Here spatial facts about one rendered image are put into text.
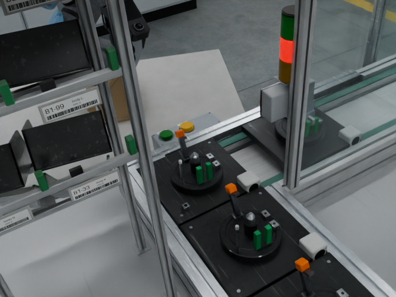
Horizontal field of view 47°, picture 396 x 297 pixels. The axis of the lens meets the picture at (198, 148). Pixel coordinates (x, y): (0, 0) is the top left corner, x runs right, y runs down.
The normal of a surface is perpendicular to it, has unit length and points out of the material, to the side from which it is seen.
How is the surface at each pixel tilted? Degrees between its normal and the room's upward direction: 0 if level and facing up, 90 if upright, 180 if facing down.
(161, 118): 0
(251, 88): 1
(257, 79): 1
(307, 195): 90
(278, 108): 90
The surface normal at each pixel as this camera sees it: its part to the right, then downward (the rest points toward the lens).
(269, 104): -0.86, 0.37
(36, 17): 0.48, 0.54
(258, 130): -0.07, -0.77
